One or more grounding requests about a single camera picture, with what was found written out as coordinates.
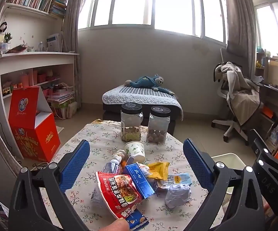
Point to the blue carton box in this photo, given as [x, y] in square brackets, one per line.
[139, 180]

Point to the grey cushioned ottoman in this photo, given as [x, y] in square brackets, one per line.
[141, 96]

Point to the white bookshelf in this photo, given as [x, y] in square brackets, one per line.
[37, 59]

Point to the beige blanket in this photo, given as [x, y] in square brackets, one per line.
[242, 93]

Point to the stack of folders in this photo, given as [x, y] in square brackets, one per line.
[61, 93]

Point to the printed paper cup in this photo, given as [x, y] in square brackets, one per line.
[135, 149]

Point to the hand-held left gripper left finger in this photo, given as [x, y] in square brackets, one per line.
[77, 164]

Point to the red snack packet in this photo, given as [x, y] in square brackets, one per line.
[119, 190]

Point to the clear jar with yellow bits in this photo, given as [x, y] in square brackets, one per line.
[131, 122]

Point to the small plastic bottle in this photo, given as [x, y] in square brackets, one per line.
[112, 166]

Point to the orange peel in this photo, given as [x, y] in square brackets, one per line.
[124, 164]

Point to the small green plant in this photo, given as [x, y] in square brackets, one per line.
[7, 38]

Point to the crumpled paper ball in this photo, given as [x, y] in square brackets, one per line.
[177, 195]

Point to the clear jar with brown balls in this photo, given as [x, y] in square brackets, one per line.
[158, 125]

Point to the blue snack wrapper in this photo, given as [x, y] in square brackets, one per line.
[137, 219]

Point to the blue plush monkey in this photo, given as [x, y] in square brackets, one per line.
[146, 81]

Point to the yellow snack packet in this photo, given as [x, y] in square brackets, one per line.
[158, 169]

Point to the grey curtain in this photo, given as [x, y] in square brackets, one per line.
[71, 16]
[237, 16]

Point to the white office chair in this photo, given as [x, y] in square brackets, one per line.
[232, 127]

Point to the wooden desk shelf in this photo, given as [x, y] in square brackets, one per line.
[273, 91]

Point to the black haired doll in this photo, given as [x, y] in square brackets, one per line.
[2, 26]

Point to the red gift box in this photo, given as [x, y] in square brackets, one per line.
[33, 144]

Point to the light blue milk carton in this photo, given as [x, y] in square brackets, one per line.
[177, 180]

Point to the person's left hand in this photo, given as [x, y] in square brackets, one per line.
[116, 225]

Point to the small side window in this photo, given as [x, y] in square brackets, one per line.
[264, 28]

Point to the crumpled white tissue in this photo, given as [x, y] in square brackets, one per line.
[122, 153]

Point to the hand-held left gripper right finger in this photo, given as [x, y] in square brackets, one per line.
[198, 166]

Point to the clear plastic wrapper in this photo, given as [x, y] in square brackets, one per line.
[96, 197]

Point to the white cloth bag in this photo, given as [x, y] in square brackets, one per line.
[71, 108]

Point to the large window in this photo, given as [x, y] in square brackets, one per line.
[134, 2]

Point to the white plastic bin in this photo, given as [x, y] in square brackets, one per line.
[228, 160]

